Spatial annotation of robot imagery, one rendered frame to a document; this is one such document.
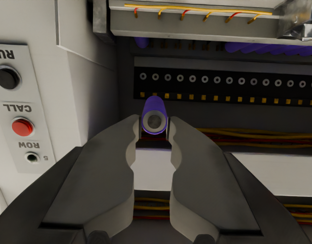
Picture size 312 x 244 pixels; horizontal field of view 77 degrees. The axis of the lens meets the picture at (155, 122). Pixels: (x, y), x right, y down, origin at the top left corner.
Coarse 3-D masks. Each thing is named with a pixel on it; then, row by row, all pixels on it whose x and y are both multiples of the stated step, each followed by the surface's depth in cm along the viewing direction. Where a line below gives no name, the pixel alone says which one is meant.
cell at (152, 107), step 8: (152, 96) 18; (152, 104) 14; (160, 104) 15; (144, 112) 13; (152, 112) 13; (160, 112) 13; (144, 120) 13; (152, 120) 13; (160, 120) 13; (144, 128) 13; (152, 128) 13; (160, 128) 13
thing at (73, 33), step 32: (64, 0) 13; (96, 0) 17; (160, 0) 17; (192, 0) 16; (224, 0) 16; (256, 0) 16; (64, 32) 13; (96, 32) 17; (160, 64) 31; (192, 64) 32; (224, 64) 32; (256, 64) 32; (288, 64) 32
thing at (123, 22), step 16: (112, 16) 18; (128, 16) 18; (144, 16) 18; (160, 16) 17; (176, 16) 18; (192, 16) 18; (208, 16) 18; (224, 16) 18; (240, 16) 18; (256, 16) 16; (112, 32) 19; (128, 32) 18; (144, 32) 18; (160, 32) 18; (176, 32) 18; (192, 32) 18; (208, 32) 18; (224, 32) 18; (240, 32) 18; (256, 32) 18; (272, 32) 18
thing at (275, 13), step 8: (112, 0) 17; (120, 0) 17; (128, 0) 17; (112, 8) 17; (120, 8) 17; (128, 8) 17; (144, 8) 17; (152, 8) 17; (160, 8) 17; (208, 8) 17; (216, 8) 17; (224, 8) 17; (232, 8) 17; (240, 8) 17; (248, 8) 17; (256, 8) 17; (264, 8) 17; (272, 8) 17; (248, 16) 18; (264, 16) 17; (272, 16) 17
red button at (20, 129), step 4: (16, 120) 17; (20, 120) 17; (24, 120) 17; (12, 124) 17; (16, 124) 17; (20, 124) 17; (24, 124) 17; (28, 124) 17; (12, 128) 17; (16, 128) 17; (20, 128) 17; (24, 128) 17; (28, 128) 17; (16, 132) 17; (20, 132) 17; (24, 132) 17; (28, 132) 17; (24, 136) 17
